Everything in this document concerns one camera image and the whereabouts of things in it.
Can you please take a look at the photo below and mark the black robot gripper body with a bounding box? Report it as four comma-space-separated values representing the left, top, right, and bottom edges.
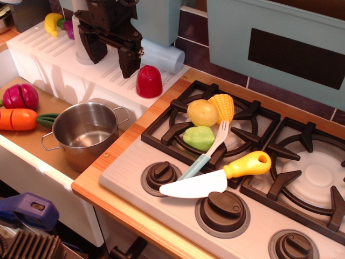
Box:
73, 0, 144, 54

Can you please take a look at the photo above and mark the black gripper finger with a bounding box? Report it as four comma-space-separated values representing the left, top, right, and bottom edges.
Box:
78, 25, 108, 64
118, 42, 144, 79

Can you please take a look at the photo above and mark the red toy sweet potato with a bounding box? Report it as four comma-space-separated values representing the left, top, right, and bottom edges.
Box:
136, 65, 163, 99

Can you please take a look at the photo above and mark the stainless steel pot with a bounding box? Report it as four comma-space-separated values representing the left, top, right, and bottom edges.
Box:
41, 102, 130, 173

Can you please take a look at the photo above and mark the yellow toy potato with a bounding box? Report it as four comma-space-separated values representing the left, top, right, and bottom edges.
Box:
187, 99, 218, 127

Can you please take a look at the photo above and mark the grey toy faucet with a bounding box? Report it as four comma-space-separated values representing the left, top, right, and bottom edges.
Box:
72, 0, 93, 65

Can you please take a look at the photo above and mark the purple toy eggplant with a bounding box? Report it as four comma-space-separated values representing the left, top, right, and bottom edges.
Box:
57, 18, 75, 40

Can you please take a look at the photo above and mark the light blue plastic cup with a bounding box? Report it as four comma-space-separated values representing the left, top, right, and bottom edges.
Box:
141, 39, 185, 74

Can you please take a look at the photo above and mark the light blue cabinet left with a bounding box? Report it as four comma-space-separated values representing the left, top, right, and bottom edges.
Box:
117, 1, 184, 46

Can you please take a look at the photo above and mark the yellow toy banana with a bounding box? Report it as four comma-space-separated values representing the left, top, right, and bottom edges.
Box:
44, 13, 63, 37

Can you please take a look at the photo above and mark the white toy sink unit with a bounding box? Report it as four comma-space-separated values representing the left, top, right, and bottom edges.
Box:
0, 20, 190, 248

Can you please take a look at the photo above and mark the magenta wooden toy onion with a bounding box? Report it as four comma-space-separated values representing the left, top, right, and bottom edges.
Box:
1, 83, 39, 110

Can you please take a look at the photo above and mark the yellow toy corn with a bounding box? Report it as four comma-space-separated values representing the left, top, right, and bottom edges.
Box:
208, 94, 234, 124

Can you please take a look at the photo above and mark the green toy lettuce piece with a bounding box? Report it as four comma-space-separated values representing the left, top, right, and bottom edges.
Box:
183, 126, 215, 151

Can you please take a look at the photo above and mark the orange wooden toy carrot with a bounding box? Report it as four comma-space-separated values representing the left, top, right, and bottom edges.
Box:
1, 108, 59, 131

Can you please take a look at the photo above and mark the left brown stove knob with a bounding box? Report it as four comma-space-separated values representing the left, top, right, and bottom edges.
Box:
141, 161, 182, 197

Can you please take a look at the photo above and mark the brown stove knob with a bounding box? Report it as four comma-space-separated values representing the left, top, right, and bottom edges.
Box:
141, 161, 182, 197
268, 229, 320, 259
195, 191, 251, 239

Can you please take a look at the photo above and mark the white blue toy fork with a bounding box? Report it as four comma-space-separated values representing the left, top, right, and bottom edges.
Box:
177, 120, 230, 181

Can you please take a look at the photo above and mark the left black burner grate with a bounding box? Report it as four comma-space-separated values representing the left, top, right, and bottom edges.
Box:
141, 81, 280, 196

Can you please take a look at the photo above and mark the black burner grate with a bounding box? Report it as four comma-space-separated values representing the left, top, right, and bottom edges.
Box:
141, 81, 280, 196
240, 118, 344, 244

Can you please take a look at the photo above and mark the white yellow toy knife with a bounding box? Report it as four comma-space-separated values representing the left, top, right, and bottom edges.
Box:
160, 151, 272, 199

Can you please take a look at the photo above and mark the light blue toy cabinet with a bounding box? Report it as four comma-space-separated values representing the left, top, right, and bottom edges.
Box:
207, 1, 344, 110

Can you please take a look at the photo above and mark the blue clamp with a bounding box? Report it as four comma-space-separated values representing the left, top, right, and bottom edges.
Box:
1, 192, 60, 231

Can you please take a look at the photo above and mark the grey toy stove top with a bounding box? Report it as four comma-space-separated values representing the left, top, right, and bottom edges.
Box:
99, 81, 344, 258

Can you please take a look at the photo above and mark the middle brown stove knob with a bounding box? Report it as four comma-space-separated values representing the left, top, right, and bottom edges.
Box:
195, 191, 251, 239

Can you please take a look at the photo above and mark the right black burner grate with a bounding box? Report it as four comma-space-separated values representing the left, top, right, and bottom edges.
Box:
240, 118, 344, 244

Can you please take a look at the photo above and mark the black ribbed heat sink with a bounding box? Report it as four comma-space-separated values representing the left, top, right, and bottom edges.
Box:
1, 231, 67, 259

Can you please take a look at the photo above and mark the right brown stove knob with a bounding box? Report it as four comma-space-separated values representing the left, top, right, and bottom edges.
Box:
268, 229, 320, 259

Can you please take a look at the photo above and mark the black oven door handle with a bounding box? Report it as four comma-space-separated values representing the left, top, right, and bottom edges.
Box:
109, 237, 148, 259

